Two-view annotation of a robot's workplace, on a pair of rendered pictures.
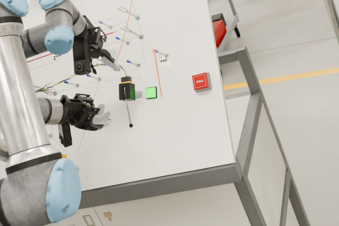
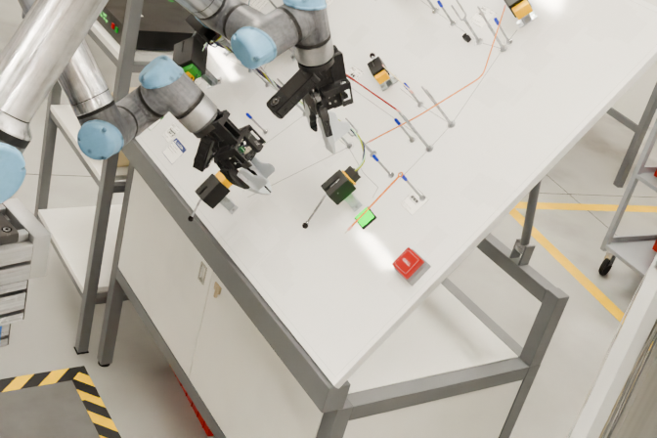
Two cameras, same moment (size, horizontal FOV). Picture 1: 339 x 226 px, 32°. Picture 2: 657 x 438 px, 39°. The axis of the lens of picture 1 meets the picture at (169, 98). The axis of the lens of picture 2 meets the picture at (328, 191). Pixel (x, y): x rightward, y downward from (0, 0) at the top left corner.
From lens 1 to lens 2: 76 cm
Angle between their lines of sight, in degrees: 25
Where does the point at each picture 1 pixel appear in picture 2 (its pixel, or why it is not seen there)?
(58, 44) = (241, 49)
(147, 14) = (461, 131)
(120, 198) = (229, 284)
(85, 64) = (282, 105)
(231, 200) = (309, 422)
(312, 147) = not seen: outside the picture
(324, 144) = not seen: outside the picture
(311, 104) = not seen: outside the picture
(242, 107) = (484, 357)
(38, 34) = (240, 19)
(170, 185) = (270, 329)
